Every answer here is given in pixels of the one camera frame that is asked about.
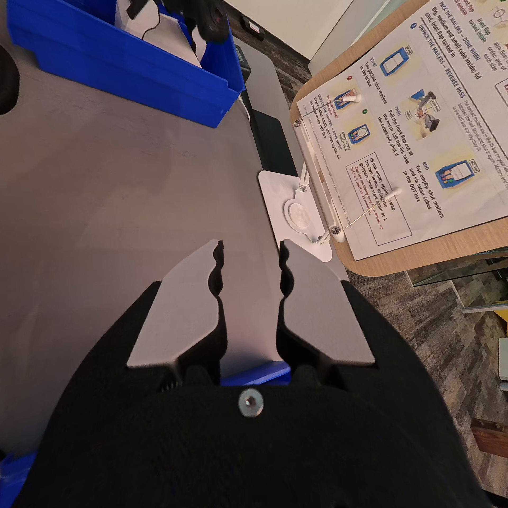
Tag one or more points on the clear document ledge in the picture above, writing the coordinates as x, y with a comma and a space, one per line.
315, 174

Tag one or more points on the white document stand base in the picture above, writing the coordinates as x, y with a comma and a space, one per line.
274, 206

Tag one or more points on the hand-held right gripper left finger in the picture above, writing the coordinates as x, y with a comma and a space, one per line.
178, 309

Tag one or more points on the glass panel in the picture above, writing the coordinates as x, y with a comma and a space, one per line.
456, 270

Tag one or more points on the black floor power box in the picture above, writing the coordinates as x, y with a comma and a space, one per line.
254, 29

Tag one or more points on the instruction sheet on wooden board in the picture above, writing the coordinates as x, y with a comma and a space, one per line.
397, 262

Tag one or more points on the blue plastic bin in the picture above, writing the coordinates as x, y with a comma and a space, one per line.
258, 375
119, 67

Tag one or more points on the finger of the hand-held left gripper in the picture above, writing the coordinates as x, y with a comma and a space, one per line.
200, 47
131, 26

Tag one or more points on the printed instruction sheet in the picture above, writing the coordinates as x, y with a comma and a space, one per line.
436, 119

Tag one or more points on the white cardboard mailer box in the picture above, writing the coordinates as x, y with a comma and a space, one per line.
174, 35

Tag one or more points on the black chair armrest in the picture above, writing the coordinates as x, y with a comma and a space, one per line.
6, 79

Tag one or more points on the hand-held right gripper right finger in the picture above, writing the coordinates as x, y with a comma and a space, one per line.
321, 317

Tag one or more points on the brown wooden plank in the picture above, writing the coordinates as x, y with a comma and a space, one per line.
492, 440

